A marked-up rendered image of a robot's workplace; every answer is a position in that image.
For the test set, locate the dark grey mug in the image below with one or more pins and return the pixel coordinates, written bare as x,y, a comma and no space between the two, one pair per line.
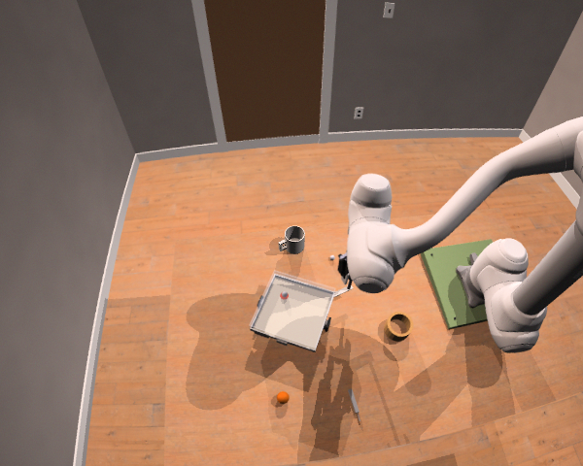
294,240

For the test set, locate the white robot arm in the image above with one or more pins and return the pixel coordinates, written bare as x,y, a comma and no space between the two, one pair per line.
514,302

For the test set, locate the orange ball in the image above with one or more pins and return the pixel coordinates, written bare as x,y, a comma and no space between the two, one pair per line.
283,397

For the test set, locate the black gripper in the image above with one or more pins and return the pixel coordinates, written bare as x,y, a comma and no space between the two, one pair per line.
343,268

